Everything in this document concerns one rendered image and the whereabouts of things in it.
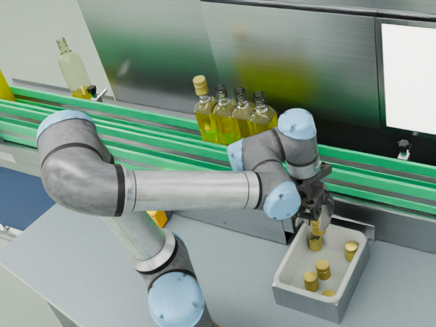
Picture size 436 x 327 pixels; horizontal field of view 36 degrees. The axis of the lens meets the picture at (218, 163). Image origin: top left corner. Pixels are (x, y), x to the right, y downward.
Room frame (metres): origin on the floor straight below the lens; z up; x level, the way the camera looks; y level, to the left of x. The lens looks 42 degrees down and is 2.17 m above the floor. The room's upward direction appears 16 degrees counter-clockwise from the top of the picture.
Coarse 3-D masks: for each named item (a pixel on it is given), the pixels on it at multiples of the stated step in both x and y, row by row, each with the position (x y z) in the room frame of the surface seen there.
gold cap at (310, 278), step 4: (308, 272) 1.03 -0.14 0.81; (312, 272) 1.03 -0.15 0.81; (304, 276) 1.02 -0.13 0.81; (308, 276) 1.02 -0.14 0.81; (312, 276) 1.01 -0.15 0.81; (316, 276) 1.01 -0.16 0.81; (304, 280) 1.01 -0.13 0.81; (308, 280) 1.01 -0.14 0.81; (312, 280) 1.00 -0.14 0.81; (316, 280) 1.00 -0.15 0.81; (308, 284) 1.00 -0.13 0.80; (312, 284) 1.00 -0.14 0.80; (316, 284) 1.00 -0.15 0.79; (308, 288) 1.01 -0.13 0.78; (312, 288) 1.00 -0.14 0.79; (316, 288) 1.00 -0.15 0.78
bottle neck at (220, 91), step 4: (220, 84) 1.45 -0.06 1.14; (216, 88) 1.43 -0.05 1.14; (220, 88) 1.44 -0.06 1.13; (224, 88) 1.42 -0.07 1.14; (216, 92) 1.43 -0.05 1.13; (220, 92) 1.42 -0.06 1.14; (224, 92) 1.42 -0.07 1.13; (220, 96) 1.42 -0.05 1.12; (224, 96) 1.42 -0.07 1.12; (220, 100) 1.42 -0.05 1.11; (224, 100) 1.42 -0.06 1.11; (228, 100) 1.43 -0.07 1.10; (220, 104) 1.42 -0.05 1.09; (224, 104) 1.42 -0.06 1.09
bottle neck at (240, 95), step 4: (236, 88) 1.41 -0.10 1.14; (240, 88) 1.41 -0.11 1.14; (244, 88) 1.40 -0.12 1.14; (236, 92) 1.40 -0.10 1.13; (240, 92) 1.41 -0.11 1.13; (244, 92) 1.39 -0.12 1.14; (236, 96) 1.39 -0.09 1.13; (240, 96) 1.38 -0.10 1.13; (244, 96) 1.39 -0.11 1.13; (236, 100) 1.39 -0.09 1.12; (240, 100) 1.38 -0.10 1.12; (244, 100) 1.38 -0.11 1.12; (240, 104) 1.39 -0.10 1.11; (244, 104) 1.38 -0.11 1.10
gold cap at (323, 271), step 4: (320, 260) 1.06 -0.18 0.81; (324, 260) 1.05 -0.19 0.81; (316, 264) 1.05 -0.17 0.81; (320, 264) 1.04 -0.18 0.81; (324, 264) 1.04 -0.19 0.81; (328, 264) 1.04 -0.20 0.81; (316, 268) 1.04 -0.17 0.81; (320, 268) 1.03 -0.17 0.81; (324, 268) 1.03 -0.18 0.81; (328, 268) 1.03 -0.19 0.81; (320, 272) 1.03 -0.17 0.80; (324, 272) 1.03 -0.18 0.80; (328, 272) 1.03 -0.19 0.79; (320, 276) 1.03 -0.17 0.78; (324, 276) 1.03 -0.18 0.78; (328, 276) 1.03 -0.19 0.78
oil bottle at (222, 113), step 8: (216, 104) 1.43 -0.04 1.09; (232, 104) 1.42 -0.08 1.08; (216, 112) 1.42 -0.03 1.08; (224, 112) 1.40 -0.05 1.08; (216, 120) 1.42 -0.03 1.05; (224, 120) 1.41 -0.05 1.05; (224, 128) 1.41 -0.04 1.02; (232, 128) 1.40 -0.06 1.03; (224, 136) 1.41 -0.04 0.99; (232, 136) 1.40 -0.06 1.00; (224, 144) 1.42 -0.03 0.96
